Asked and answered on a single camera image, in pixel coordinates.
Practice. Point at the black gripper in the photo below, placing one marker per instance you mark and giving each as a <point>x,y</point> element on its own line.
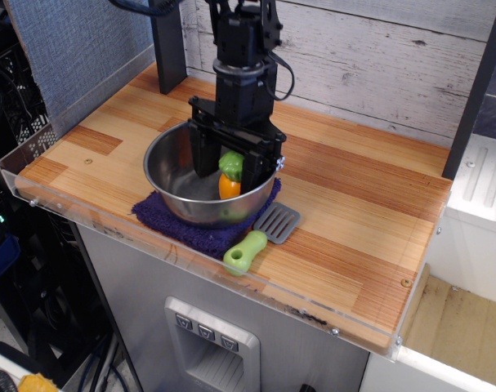
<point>238,119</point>

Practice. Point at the orange toy carrot green top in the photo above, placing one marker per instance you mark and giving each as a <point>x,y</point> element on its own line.
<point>231,167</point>

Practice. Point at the stainless steel bowl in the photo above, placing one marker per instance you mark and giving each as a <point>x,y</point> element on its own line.
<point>168,166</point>

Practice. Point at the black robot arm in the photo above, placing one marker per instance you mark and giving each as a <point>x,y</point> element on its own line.
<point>246,35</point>

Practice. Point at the silver toy fridge cabinet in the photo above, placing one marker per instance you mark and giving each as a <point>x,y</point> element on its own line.
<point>183,332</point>

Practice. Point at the white toy sink counter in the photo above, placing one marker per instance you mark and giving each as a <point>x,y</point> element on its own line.
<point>448,340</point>

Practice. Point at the purple towel cloth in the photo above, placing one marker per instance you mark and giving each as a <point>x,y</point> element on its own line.
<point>153,213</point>

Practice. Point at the clear acrylic table guard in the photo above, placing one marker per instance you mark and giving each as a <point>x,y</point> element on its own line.
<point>369,202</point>

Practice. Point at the blue fabric panel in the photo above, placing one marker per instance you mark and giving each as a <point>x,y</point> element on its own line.
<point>80,53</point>

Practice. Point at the black plastic crate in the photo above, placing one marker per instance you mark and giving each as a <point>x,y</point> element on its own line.
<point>22,109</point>

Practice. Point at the grey spatula green handle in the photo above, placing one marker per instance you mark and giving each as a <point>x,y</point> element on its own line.
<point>275,225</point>

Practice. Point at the black left support post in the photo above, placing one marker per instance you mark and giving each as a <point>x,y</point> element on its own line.
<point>169,50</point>

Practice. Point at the black support post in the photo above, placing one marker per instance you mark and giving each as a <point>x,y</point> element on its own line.
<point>472,107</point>
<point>169,50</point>

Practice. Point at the black right support post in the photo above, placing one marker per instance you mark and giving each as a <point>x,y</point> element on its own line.
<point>472,107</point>

